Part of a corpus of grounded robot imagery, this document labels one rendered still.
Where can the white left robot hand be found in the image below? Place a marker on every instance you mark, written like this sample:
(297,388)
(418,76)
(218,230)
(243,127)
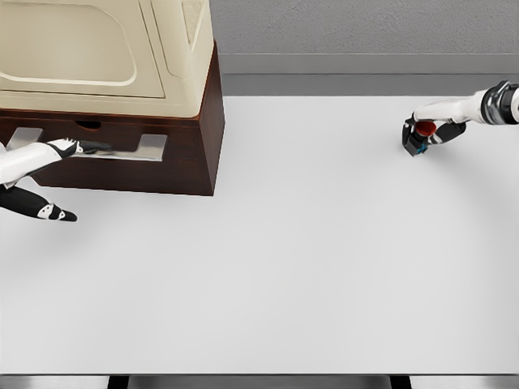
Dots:
(28,160)

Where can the black switch with red button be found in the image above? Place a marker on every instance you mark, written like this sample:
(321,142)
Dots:
(417,142)

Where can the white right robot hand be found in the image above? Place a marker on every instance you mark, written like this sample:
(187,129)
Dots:
(440,110)

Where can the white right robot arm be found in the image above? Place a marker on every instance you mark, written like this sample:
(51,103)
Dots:
(495,103)

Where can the beige cabinet with brown base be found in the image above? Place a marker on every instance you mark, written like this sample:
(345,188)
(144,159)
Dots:
(101,52)

